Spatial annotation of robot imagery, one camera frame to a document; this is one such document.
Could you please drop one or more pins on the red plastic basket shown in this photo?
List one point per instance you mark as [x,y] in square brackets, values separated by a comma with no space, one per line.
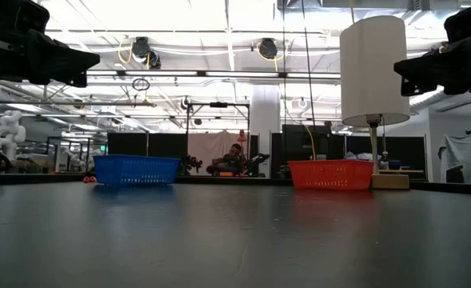
[331,174]

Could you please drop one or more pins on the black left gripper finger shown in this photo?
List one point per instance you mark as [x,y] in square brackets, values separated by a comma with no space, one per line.
[63,60]

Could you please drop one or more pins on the blue plastic basket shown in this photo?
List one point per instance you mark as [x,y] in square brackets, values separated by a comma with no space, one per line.
[137,170]

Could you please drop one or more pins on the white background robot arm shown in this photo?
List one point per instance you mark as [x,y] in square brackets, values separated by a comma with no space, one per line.
[9,132]

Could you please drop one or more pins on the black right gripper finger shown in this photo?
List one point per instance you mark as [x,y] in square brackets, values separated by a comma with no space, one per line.
[427,74]

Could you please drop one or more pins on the black station frame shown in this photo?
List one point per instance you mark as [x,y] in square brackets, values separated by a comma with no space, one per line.
[218,104]

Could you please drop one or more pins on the white shade wooden base lamp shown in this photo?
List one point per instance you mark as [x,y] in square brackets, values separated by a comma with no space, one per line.
[375,68]

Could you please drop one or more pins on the person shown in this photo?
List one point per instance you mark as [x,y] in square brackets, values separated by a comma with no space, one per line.
[231,158]

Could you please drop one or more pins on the red desk lamp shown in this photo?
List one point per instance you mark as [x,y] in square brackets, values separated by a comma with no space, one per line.
[241,137]

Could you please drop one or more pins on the black background robot arm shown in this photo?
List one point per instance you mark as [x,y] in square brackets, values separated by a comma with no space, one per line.
[259,160]
[191,164]

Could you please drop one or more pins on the beige backdrop cloth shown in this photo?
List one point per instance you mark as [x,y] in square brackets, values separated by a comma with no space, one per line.
[209,144]

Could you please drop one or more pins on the grey cloth cover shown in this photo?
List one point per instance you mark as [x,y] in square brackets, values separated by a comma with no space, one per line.
[461,152]

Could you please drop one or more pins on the black partition panel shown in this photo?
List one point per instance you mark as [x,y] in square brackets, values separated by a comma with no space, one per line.
[127,146]

